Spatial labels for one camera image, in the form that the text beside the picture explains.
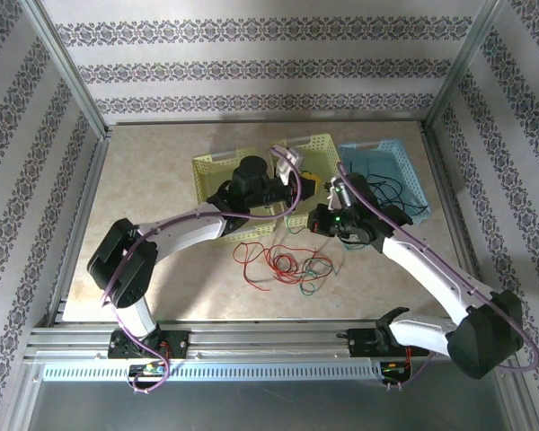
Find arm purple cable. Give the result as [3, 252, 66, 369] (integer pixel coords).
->
[336, 161, 539, 392]
[102, 147, 304, 396]

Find thin red wire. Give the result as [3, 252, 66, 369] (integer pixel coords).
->
[232, 241, 271, 293]
[291, 249, 336, 277]
[267, 244, 300, 282]

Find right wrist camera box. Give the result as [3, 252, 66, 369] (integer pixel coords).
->
[323, 175, 357, 211]

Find pale yellow perforated basket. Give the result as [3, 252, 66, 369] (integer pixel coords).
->
[271, 133, 342, 230]
[191, 145, 282, 245]

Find white slotted cable duct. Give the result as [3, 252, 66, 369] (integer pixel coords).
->
[41, 361, 385, 383]

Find aluminium side rail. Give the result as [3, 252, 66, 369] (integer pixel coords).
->
[420, 123, 495, 324]
[44, 134, 111, 327]

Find small circuit board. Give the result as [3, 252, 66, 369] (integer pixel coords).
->
[379, 361, 412, 377]
[128, 362, 168, 377]

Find wide aluminium mounting rail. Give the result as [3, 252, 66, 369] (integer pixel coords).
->
[24, 319, 516, 361]

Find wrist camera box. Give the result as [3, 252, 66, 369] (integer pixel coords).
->
[323, 175, 357, 211]
[271, 145, 306, 186]

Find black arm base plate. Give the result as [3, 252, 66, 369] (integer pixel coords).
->
[107, 330, 192, 360]
[348, 327, 432, 358]

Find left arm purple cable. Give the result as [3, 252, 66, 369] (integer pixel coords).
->
[102, 147, 304, 396]

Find aluminium frame post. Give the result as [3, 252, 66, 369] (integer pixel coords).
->
[424, 0, 507, 131]
[20, 0, 111, 140]

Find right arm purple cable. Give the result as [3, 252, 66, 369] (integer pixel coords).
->
[336, 161, 539, 392]

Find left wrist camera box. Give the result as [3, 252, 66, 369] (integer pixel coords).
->
[271, 145, 306, 186]

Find light blue perforated basket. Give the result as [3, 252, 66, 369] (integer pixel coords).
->
[337, 137, 432, 225]

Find grey metal sheet panel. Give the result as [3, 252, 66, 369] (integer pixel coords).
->
[6, 358, 538, 431]

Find aluminium back rail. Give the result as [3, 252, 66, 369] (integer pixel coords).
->
[107, 114, 428, 128]

